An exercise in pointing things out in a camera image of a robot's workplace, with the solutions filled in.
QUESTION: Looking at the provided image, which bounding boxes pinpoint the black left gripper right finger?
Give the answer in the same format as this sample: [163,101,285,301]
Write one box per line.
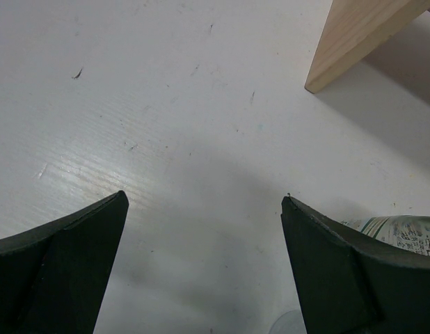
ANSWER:
[281,196,430,333]

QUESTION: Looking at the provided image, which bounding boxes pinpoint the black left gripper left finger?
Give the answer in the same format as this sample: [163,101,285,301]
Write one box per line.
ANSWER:
[0,191,129,333]

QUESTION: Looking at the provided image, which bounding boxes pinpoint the clear water bottle blue label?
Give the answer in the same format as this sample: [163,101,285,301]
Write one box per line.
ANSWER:
[341,215,430,257]

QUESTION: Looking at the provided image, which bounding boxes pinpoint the wooden shelf unit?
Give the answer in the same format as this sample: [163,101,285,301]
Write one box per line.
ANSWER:
[304,0,430,94]

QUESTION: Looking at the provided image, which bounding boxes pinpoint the clear glass bottle green cap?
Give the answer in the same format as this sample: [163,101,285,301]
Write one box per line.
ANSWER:
[269,310,307,334]

